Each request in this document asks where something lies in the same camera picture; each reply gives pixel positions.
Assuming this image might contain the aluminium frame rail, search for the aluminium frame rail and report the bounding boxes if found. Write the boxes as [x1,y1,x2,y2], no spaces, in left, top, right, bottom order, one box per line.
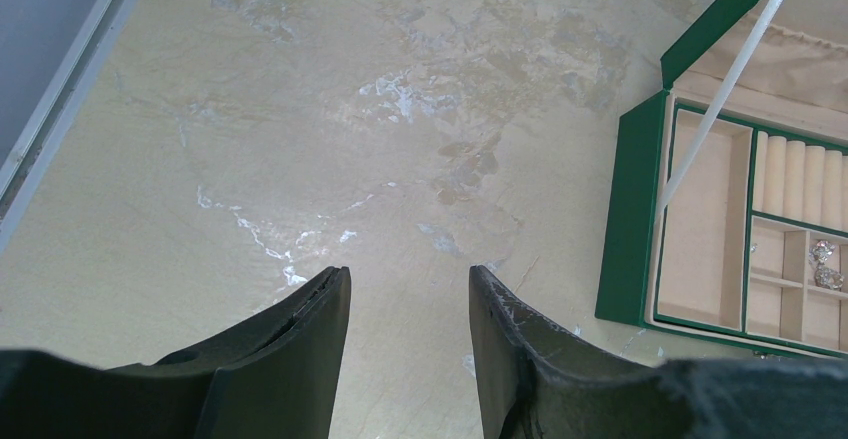
[1,0,137,245]

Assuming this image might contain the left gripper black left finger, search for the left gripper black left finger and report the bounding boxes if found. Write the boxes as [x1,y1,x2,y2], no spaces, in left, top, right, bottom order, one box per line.
[1,267,351,438]

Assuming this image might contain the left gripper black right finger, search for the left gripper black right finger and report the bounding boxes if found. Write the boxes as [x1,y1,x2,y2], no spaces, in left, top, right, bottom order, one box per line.
[469,266,847,438]

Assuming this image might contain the green jewelry box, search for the green jewelry box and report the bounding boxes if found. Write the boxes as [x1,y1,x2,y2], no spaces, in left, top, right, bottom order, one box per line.
[595,0,847,357]

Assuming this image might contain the silver earring cluster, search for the silver earring cluster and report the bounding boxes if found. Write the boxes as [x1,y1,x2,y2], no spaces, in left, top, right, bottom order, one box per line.
[809,240,844,291]

